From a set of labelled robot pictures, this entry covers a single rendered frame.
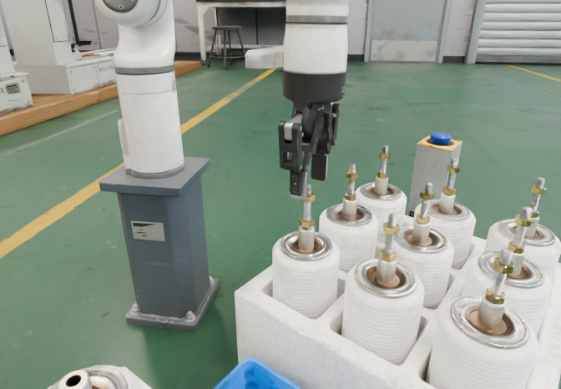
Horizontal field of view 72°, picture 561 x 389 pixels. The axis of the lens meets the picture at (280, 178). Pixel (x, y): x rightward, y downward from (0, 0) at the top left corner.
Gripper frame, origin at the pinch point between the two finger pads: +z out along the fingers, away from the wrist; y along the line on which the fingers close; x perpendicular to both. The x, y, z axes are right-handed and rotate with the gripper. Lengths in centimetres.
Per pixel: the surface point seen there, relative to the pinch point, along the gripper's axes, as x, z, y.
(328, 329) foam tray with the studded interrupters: -6.5, 17.2, -6.8
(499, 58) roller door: -28, 23, 534
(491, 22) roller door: -10, -18, 528
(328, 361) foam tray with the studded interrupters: -7.7, 19.5, -9.5
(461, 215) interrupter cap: -19.0, 9.5, 19.2
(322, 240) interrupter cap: -1.9, 9.8, 1.5
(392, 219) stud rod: -11.9, 1.5, -3.1
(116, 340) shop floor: 33.0, 35.8, -9.6
